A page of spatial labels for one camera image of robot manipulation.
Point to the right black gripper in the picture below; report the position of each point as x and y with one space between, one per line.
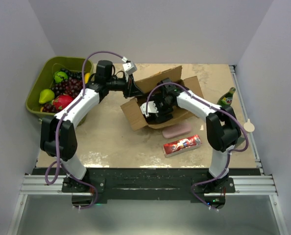
160 116

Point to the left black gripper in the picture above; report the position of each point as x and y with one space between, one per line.
131 89

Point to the taped cardboard express box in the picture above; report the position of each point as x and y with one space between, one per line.
132 111

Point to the red toothpaste box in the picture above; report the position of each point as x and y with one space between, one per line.
182 145

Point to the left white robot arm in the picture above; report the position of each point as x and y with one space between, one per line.
58 138

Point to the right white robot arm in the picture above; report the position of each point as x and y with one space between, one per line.
222 127

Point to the yellow lemon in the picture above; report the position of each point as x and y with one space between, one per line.
86 77

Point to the green glass bottle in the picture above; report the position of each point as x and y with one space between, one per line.
227 98

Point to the black grape bunch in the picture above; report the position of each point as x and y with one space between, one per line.
72 74

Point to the dark purple grape bunch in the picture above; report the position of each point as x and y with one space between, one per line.
71 87

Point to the red dragon fruit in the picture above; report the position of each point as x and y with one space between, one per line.
62 101

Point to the green apple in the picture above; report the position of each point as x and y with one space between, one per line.
60 76

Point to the grey cylindrical bottle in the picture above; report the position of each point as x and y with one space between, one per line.
248 127

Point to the small red grape bunch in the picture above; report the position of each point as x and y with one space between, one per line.
48 108

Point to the green pear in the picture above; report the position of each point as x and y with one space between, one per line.
46 95

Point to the olive green plastic basket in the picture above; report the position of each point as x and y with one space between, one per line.
45 81

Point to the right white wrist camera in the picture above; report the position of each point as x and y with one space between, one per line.
149 108

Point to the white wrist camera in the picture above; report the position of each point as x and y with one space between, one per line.
149 108
128 67

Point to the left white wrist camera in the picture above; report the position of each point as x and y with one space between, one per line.
128 67

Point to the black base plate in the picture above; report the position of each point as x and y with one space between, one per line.
187 184

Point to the aluminium rail frame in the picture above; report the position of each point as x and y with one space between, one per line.
107 141

